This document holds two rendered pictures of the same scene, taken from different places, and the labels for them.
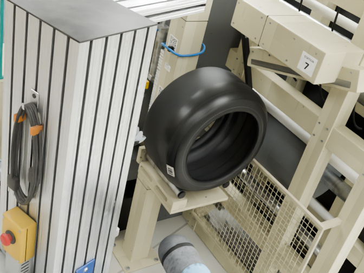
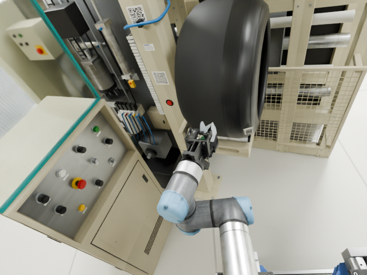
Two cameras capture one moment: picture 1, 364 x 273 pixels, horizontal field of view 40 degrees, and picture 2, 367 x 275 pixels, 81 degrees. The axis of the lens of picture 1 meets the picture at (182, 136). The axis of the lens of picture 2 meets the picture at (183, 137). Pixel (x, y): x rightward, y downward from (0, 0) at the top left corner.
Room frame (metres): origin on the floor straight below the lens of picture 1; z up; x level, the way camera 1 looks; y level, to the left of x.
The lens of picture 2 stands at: (1.39, 0.40, 1.77)
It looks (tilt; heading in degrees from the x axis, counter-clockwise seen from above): 46 degrees down; 345
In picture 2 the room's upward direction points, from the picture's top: 20 degrees counter-clockwise
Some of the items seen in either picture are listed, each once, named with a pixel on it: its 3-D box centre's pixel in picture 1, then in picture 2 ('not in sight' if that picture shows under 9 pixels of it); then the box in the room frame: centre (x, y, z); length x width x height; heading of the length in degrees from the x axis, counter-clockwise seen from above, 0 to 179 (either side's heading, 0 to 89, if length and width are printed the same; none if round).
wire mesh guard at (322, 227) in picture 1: (246, 218); (269, 111); (2.21, -0.47, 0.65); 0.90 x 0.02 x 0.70; 39
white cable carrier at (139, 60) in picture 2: (158, 90); (151, 78); (2.41, 0.19, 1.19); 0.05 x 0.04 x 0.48; 129
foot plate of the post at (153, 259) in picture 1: (134, 252); (204, 185); (2.36, 0.11, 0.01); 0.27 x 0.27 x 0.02; 39
